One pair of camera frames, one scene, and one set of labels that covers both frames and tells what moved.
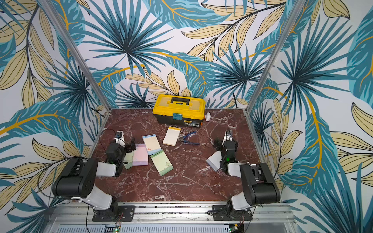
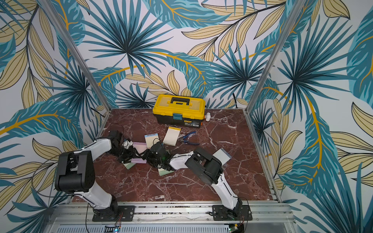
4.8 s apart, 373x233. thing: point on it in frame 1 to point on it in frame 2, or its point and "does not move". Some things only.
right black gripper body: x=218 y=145 to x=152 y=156
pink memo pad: x=140 y=155 does not move
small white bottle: x=208 y=116 does not move
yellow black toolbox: x=179 y=110 does not move
